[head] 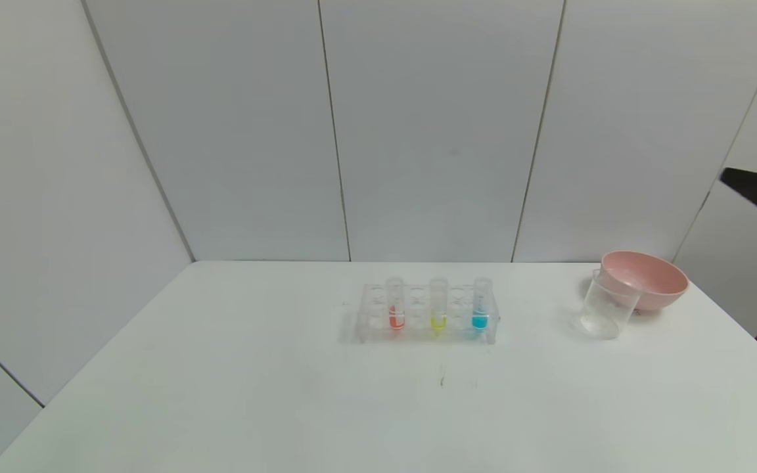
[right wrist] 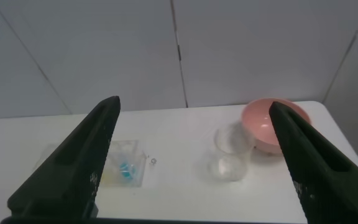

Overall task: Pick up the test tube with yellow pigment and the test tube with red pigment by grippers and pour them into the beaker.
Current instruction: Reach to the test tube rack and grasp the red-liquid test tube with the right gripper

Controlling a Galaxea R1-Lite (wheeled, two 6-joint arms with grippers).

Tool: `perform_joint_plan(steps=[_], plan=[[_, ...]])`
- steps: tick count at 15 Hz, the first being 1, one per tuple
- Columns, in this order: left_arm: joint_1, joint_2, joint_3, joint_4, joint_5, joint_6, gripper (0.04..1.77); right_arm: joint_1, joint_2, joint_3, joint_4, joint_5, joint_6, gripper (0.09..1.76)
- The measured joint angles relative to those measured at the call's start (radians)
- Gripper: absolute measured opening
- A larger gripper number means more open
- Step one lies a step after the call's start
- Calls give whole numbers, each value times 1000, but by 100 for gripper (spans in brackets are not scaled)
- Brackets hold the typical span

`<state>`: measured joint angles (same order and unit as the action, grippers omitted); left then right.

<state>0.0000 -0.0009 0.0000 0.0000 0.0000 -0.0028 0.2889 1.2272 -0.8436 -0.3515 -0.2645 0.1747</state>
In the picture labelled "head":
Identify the test tube with yellow pigment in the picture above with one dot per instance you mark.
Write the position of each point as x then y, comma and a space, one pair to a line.
438, 320

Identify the test tube with red pigment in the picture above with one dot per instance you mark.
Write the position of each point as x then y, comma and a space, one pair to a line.
395, 318

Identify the clear plastic beaker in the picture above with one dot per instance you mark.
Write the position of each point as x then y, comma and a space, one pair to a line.
605, 315

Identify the test tube with blue pigment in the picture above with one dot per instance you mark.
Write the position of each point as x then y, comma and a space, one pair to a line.
481, 320

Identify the clear acrylic test tube rack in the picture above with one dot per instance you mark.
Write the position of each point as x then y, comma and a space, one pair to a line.
378, 332

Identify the pink bowl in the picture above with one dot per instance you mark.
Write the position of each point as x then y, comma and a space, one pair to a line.
654, 279

